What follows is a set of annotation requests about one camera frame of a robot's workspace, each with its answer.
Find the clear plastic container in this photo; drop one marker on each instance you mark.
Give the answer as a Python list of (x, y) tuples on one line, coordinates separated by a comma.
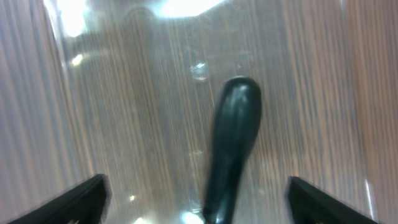
[(128, 89)]

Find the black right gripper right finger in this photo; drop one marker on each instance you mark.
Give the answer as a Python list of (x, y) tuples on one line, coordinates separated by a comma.
[(310, 205)]

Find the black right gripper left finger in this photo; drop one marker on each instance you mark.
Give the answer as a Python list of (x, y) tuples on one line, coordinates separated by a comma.
[(87, 202)]

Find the black red screwdriver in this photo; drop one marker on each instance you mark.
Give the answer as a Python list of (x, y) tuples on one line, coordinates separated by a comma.
[(235, 127)]

